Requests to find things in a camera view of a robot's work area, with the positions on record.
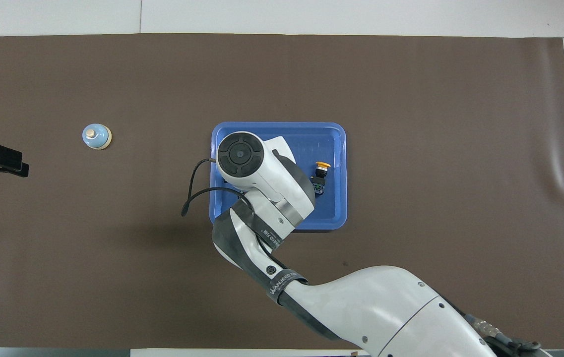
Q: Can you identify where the light blue desk bell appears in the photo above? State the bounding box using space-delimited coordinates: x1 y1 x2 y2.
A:
82 122 113 150

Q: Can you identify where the yellow push button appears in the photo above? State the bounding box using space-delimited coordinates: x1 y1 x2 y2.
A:
310 161 332 198

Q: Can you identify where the blue plastic tray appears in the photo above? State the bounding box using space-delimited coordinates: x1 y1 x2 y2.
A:
209 122 348 233

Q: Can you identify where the brown table mat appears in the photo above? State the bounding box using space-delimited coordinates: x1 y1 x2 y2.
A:
0 34 564 350

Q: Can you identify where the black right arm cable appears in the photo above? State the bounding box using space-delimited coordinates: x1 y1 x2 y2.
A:
181 158 248 217

